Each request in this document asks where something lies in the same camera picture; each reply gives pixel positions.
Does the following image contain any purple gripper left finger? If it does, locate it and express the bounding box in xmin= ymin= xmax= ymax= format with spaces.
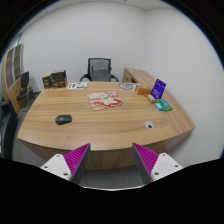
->
xmin=41 ymin=143 xmax=90 ymax=184

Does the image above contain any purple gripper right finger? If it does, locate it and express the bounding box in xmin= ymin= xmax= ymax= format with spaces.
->
xmin=132 ymin=143 xmax=182 ymax=185

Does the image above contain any black computer mouse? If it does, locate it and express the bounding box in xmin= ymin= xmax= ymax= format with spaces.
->
xmin=55 ymin=115 xmax=72 ymax=125

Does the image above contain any pink patterned mouse pad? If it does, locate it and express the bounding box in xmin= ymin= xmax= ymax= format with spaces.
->
xmin=88 ymin=91 xmax=124 ymax=111

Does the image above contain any blue packet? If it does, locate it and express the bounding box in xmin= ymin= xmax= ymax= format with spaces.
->
xmin=154 ymin=103 xmax=163 ymax=111

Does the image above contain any green packet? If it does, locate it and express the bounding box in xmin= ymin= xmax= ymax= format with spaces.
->
xmin=157 ymin=99 xmax=172 ymax=111

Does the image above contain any beige small box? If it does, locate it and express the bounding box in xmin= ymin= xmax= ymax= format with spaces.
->
xmin=145 ymin=94 xmax=156 ymax=103

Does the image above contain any orange box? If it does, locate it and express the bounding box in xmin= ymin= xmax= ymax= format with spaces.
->
xmin=135 ymin=85 xmax=151 ymax=95

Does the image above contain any black chair at left edge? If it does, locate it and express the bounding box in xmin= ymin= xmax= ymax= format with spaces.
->
xmin=0 ymin=100 xmax=18 ymax=160

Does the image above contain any purple standing card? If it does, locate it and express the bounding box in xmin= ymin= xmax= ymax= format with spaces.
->
xmin=151 ymin=79 xmax=166 ymax=99

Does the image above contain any white green leaflet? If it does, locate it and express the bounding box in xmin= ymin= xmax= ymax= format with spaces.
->
xmin=67 ymin=82 xmax=88 ymax=90

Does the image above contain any round grey coaster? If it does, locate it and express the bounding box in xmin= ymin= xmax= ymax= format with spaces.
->
xmin=118 ymin=82 xmax=135 ymax=90

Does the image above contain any black side chair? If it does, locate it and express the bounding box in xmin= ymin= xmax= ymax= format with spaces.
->
xmin=17 ymin=72 xmax=33 ymax=101

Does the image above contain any brown cardboard box right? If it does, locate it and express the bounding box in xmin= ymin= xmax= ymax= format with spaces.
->
xmin=51 ymin=70 xmax=67 ymax=88

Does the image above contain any brown cardboard box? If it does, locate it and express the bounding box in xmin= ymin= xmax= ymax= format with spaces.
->
xmin=42 ymin=73 xmax=52 ymax=89
xmin=51 ymin=70 xmax=67 ymax=88

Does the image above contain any brown cardboard box left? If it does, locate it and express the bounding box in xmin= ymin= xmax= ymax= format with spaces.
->
xmin=42 ymin=73 xmax=52 ymax=89

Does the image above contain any wooden side cabinet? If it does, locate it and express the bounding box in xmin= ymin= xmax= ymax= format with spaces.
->
xmin=122 ymin=68 xmax=183 ymax=110

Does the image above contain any black mesh office chair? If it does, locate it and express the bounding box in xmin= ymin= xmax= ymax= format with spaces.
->
xmin=80 ymin=58 xmax=119 ymax=82

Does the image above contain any wooden bookshelf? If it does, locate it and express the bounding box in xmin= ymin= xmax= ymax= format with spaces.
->
xmin=1 ymin=44 xmax=25 ymax=106

